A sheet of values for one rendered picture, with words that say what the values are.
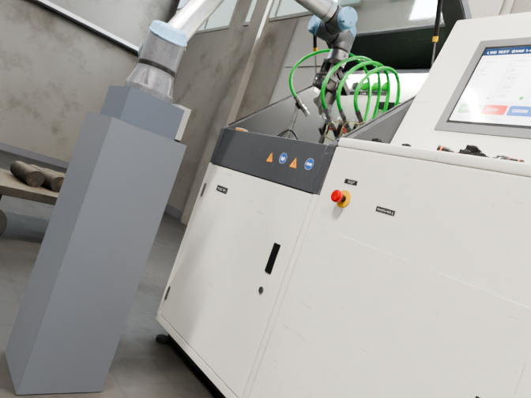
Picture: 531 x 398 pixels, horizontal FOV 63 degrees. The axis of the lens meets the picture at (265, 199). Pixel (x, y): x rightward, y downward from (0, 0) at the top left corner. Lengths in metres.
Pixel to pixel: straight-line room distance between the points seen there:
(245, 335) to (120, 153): 0.70
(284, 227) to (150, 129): 0.52
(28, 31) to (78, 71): 0.94
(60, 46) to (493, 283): 8.06
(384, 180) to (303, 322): 0.46
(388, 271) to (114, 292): 0.78
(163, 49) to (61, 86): 7.16
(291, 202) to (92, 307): 0.68
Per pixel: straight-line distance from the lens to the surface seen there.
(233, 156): 1.75
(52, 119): 8.48
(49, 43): 8.49
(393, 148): 1.21
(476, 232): 1.04
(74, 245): 1.29
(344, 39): 1.81
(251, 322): 1.46
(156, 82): 1.35
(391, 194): 1.17
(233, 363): 1.52
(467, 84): 1.54
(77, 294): 1.35
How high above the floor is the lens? 0.74
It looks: 1 degrees down
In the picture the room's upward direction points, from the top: 19 degrees clockwise
